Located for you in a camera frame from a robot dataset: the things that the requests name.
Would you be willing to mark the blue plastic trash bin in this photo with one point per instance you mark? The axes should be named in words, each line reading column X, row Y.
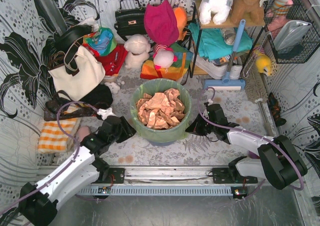
column 165, row 143

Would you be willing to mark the black metal shelf rack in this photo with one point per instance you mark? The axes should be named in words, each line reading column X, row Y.
column 195, row 42

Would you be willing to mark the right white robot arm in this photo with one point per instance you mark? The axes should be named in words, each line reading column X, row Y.
column 276, row 161

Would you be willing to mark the black cloth bag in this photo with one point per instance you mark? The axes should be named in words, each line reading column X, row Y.
column 100, row 97

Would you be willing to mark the cream canvas tote bag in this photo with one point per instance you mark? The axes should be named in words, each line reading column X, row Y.
column 77, row 85

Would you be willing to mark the pink eyeglass case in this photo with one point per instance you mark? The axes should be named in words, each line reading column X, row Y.
column 82, row 132

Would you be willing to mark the teal folded cloth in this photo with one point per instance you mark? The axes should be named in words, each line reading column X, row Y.
column 212, row 45

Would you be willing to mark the crumpled brown paper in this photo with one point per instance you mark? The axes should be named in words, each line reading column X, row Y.
column 161, row 111

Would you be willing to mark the white dog plush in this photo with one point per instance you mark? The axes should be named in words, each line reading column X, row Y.
column 216, row 11

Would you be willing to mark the white shoe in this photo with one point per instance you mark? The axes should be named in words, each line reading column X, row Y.
column 203, row 67

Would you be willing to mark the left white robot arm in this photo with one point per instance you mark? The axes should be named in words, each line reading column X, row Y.
column 41, row 202

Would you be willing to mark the pink and white plush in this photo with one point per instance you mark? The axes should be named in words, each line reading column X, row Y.
column 163, row 56

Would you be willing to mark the dark butterfly toy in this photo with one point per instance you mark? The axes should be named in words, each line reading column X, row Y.
column 275, row 109

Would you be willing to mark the brown teddy bear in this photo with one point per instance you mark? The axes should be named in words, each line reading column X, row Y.
column 251, row 7

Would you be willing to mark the magenta hanging cloth bag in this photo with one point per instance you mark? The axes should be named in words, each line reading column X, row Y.
column 160, row 23

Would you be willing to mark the yellow duck plush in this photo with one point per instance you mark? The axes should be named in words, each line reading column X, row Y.
column 262, row 61

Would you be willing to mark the silver foil pouch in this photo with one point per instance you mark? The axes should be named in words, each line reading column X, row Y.
column 291, row 34

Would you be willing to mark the orange plush toy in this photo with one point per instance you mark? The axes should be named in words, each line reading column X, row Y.
column 181, row 18

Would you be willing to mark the green plastic trash bag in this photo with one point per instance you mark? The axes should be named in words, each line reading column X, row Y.
column 161, row 85

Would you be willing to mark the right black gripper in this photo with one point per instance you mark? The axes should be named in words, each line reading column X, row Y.
column 198, row 127

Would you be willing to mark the blue handled floor mop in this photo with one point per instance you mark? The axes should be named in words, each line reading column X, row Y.
column 226, row 83

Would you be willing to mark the large white sheep plush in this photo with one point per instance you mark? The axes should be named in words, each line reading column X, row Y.
column 138, row 48

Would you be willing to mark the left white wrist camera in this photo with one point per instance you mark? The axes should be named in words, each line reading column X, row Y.
column 105, row 113

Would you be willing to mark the black leather handbag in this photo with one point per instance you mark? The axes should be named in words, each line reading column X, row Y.
column 130, row 22

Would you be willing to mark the red folded cloth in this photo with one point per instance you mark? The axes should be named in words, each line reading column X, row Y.
column 113, row 62

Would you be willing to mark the colourful rainbow bag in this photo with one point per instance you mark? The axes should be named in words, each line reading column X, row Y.
column 100, row 43

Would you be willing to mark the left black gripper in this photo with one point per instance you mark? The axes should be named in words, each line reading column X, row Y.
column 125, row 129

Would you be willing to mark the black round hat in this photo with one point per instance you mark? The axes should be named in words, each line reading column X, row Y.
column 64, row 41

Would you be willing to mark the orange checkered towel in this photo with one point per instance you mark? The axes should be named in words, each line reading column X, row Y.
column 53, row 140

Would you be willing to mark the black wire basket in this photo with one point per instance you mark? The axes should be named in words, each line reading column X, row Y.
column 308, row 45

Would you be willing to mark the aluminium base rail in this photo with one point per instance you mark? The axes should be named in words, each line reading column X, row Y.
column 168, row 181

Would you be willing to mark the rainbow striped folded cloth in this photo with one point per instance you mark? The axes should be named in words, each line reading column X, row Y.
column 175, row 72

